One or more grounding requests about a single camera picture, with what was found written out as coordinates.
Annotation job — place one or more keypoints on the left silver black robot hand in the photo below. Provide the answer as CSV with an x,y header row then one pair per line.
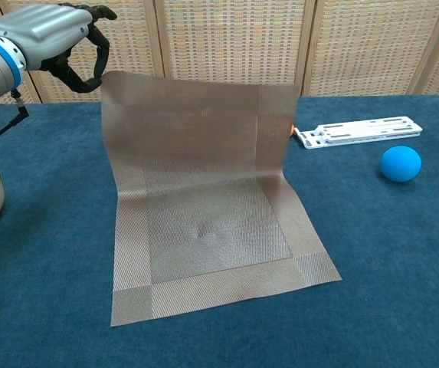
x,y
46,28

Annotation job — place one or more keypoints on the brown woven placemat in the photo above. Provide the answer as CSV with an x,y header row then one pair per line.
x,y
204,153

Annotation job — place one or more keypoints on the woven bamboo folding screen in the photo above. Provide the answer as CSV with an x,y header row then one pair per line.
x,y
234,46

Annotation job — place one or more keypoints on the orange disc with hole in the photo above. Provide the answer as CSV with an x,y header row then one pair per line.
x,y
292,130

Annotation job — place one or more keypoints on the white folding stand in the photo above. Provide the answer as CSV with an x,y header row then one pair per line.
x,y
357,132

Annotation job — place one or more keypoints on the blue ball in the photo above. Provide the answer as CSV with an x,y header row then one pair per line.
x,y
400,164

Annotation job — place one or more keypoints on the dark blue table cloth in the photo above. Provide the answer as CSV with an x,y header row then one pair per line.
x,y
376,249

